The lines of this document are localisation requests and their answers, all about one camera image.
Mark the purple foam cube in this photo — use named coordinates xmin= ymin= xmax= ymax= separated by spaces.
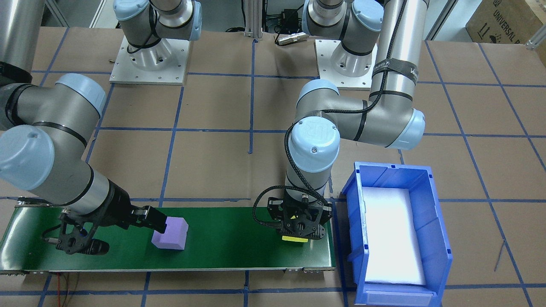
xmin=151 ymin=216 xmax=189 ymax=251

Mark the green conveyor belt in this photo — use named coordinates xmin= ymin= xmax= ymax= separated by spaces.
xmin=0 ymin=198 xmax=337 ymax=275

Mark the white foam pad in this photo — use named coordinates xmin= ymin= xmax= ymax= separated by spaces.
xmin=361 ymin=186 xmax=427 ymax=286

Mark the blue plastic storage bin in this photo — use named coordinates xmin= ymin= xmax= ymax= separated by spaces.
xmin=340 ymin=161 xmax=454 ymax=307

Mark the silver metal connector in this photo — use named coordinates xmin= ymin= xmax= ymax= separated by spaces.
xmin=275 ymin=32 xmax=308 ymax=46

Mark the brown cardboard box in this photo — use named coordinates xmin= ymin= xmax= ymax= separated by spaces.
xmin=465 ymin=0 xmax=546 ymax=46

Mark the aluminium extrusion piece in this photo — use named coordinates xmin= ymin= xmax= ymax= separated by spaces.
xmin=526 ymin=34 xmax=546 ymax=51

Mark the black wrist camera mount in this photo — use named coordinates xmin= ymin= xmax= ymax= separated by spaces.
xmin=42 ymin=209 xmax=110 ymax=256

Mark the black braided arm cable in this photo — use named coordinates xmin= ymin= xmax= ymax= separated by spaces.
xmin=253 ymin=0 xmax=406 ymax=229

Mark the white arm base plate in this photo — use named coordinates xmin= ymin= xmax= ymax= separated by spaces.
xmin=315 ymin=39 xmax=376 ymax=90
xmin=110 ymin=33 xmax=191 ymax=85

